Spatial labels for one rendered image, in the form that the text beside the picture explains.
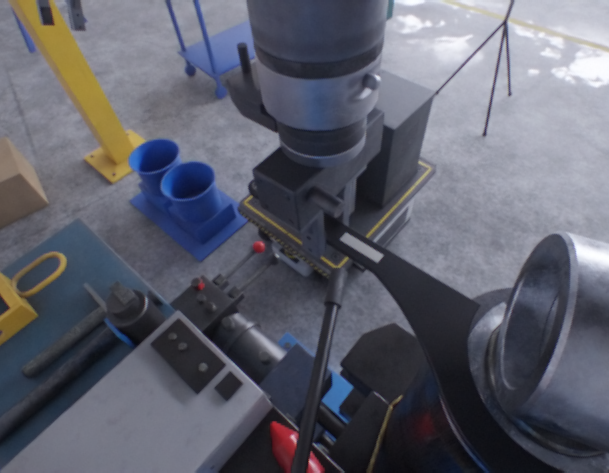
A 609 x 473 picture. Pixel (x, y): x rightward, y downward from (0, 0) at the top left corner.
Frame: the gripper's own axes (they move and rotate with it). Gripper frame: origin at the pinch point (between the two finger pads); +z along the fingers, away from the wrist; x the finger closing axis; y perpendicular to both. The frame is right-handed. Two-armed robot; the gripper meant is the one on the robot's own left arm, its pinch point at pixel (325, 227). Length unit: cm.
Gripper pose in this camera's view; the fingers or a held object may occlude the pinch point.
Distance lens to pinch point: 43.9
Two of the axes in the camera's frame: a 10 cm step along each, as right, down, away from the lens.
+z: 0.3, 6.0, 8.0
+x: 6.2, -6.4, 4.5
